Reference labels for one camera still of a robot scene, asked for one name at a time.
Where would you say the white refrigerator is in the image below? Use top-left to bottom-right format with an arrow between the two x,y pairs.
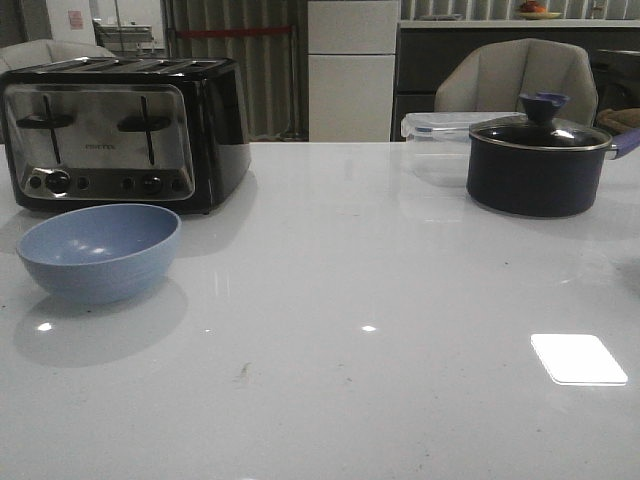
307,1 -> 400,142

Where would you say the red barrier belt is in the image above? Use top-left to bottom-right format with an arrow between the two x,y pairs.
175,25 -> 293,38

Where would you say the clear plastic food container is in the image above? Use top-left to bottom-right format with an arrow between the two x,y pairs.
400,112 -> 521,188

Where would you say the black chrome four-slot toaster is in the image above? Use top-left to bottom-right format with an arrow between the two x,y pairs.
1,57 -> 251,214

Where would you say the dark kitchen counter cabinet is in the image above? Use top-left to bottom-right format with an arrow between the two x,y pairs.
391,19 -> 639,141

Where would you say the yellow fruit bowl on counter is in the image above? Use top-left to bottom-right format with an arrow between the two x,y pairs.
515,0 -> 562,20

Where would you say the brown cushion far right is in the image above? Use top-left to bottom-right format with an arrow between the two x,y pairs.
596,107 -> 640,134

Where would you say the beige upholstered chair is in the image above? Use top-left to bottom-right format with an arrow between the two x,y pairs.
434,38 -> 598,125

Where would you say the dark blue saucepan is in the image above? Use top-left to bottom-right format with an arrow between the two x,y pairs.
466,127 -> 639,218

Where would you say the beige armchair left background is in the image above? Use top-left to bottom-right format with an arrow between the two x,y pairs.
1,39 -> 114,73

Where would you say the glass pot lid blue knob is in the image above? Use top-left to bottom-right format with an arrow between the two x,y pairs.
469,91 -> 611,151

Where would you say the blue bowl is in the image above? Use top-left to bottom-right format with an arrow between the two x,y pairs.
17,203 -> 181,304

